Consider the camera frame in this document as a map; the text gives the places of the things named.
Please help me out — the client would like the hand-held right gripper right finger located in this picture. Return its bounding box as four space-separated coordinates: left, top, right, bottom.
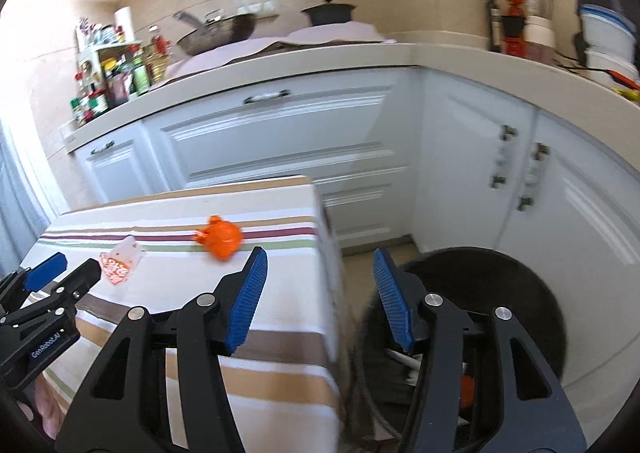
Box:
372 247 588 453

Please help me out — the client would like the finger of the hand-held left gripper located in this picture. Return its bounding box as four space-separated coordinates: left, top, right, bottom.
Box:
0 252 69 305
20 258 103 316

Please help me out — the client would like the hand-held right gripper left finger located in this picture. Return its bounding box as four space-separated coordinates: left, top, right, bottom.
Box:
55 246 269 453

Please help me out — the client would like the white orange snack wrapper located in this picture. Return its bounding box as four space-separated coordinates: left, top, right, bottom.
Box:
98 235 144 286

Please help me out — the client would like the black trash bin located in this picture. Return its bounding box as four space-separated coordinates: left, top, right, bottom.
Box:
350 245 569 453

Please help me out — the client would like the orange crumpled wrapper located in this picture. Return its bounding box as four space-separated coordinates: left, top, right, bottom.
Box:
194 214 245 262

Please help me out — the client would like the striped tablecloth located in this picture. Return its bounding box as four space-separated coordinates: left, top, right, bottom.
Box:
20 175 349 453

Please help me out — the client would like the white narrow cabinet door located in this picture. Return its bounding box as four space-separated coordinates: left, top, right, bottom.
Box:
74 135 157 205

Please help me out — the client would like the white lower drawer front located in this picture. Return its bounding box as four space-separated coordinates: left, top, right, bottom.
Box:
185 148 417 247

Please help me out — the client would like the white corner cabinet door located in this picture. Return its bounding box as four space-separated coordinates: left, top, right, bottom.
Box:
414 68 539 255

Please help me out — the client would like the white wide drawer front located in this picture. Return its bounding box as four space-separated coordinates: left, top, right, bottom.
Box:
142 70 419 185

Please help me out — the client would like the rack of condiment bottles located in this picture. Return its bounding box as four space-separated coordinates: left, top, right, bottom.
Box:
69 15 174 130

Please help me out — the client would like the white large cabinet door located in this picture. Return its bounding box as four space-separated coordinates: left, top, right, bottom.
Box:
500 110 640 435

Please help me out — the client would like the beige countertop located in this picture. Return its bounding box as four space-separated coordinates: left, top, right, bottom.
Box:
60 40 640 155

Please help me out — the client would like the pink stove cover cloth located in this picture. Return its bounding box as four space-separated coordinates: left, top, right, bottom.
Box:
165 20 387 82

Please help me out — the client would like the white paper towel roll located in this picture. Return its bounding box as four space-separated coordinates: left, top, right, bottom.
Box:
113 5 136 42

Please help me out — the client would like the steel wok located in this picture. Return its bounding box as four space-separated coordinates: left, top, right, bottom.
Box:
172 10 259 57

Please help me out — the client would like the black lidded pot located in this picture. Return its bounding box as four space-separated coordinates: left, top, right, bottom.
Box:
300 0 357 28

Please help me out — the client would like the dark oil bottle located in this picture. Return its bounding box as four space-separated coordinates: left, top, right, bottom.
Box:
483 0 503 53

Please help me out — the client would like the red black container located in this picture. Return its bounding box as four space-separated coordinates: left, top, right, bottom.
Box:
501 0 527 58

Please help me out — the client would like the white jar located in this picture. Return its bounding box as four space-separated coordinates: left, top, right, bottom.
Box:
525 16 557 64

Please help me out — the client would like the white bronze door handle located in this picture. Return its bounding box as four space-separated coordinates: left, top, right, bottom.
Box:
488 124 519 189
516 142 551 212

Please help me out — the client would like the white black drawer handle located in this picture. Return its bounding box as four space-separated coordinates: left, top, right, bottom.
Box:
243 89 292 106

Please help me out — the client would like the black power cable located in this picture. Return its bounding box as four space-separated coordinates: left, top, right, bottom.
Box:
547 0 587 70

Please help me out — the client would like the white wall switch panel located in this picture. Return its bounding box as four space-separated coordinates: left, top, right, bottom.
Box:
233 0 279 14

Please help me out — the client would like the red handled tool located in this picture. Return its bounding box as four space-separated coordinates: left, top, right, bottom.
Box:
602 68 640 90

